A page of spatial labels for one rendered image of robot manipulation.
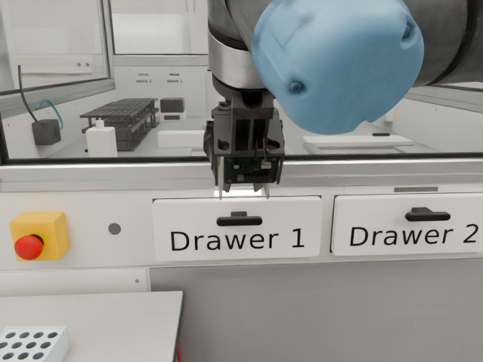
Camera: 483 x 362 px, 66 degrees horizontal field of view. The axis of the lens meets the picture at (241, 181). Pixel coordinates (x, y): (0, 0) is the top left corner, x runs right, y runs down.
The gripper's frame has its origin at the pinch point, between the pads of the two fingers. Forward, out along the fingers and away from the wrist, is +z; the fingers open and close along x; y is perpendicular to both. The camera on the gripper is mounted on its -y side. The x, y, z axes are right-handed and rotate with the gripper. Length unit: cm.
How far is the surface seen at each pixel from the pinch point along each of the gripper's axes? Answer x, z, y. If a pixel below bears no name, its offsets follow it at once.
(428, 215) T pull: 31.3, 10.1, 0.1
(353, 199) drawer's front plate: 19.9, 10.8, -3.9
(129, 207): -18.5, 13.0, -4.5
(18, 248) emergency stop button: -34.0, 11.7, 3.4
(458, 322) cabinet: 45, 35, 11
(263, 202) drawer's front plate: 4.3, 10.9, -3.7
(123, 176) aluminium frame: -19.0, 8.6, -8.0
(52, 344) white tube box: -25.3, 11.6, 17.6
